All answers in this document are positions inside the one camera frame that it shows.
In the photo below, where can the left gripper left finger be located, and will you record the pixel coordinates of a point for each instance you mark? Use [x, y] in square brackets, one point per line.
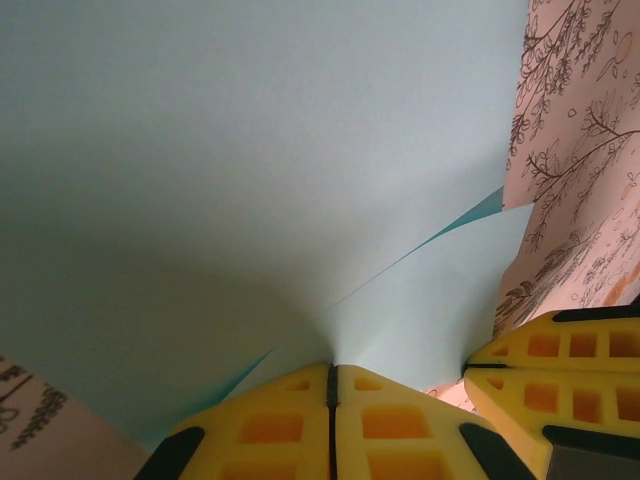
[270, 435]

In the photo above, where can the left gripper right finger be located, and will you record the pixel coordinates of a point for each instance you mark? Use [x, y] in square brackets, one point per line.
[400, 430]

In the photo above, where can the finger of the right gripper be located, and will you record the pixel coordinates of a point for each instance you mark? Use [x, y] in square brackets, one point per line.
[560, 350]
[515, 395]

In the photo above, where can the light blue paper sheet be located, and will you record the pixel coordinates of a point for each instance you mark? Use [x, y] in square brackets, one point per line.
[225, 175]

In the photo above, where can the floral patterned table cover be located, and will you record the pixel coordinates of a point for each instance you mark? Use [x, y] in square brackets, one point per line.
[575, 150]

